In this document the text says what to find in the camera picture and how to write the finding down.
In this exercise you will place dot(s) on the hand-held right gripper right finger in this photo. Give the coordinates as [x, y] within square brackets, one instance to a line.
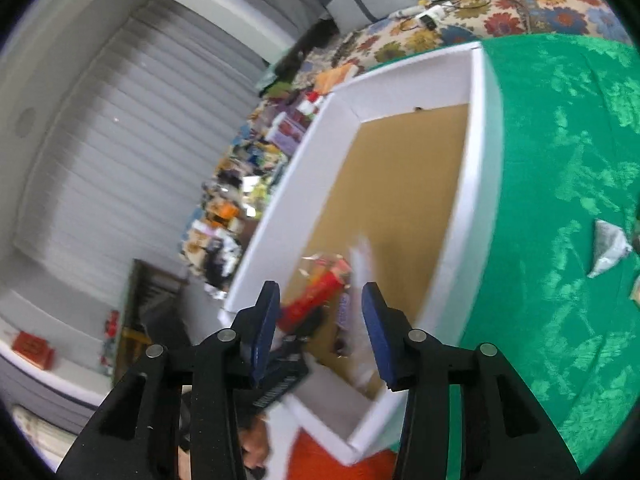
[377, 330]

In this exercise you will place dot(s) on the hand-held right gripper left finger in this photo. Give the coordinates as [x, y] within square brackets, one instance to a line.
[262, 330]

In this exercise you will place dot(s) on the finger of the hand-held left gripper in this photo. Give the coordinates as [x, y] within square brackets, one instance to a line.
[309, 322]

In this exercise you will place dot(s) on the red triangular packet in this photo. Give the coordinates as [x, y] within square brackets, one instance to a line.
[312, 302]

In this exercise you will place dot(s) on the silver snack packet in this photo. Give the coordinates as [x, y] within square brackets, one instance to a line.
[362, 270]

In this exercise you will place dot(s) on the white cardboard box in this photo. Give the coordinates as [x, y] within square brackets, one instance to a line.
[400, 185]

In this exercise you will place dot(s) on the person's left hand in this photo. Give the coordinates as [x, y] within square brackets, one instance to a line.
[255, 440]

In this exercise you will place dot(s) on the orange plush fabric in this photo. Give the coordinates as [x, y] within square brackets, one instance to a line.
[325, 455]

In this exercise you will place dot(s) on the row of assorted colourful packets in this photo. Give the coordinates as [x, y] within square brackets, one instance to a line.
[250, 170]

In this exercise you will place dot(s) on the green patterned cloth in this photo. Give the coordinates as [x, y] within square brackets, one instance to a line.
[550, 210]

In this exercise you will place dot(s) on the grey curtain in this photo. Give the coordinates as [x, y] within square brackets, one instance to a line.
[125, 160]

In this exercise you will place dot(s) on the red box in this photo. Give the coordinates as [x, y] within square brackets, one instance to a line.
[32, 351]

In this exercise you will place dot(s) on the white crumpled small packet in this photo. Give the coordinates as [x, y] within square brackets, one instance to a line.
[610, 250]

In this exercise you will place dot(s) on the clear cake slice packet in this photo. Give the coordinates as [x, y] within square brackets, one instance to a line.
[636, 290]

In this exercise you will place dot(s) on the white charger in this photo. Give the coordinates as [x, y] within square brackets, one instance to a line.
[430, 17]

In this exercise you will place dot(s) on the floral bedsheet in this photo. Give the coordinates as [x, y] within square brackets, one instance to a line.
[550, 15]

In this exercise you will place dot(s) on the dark wooden frame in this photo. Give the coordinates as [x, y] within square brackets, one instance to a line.
[150, 300]

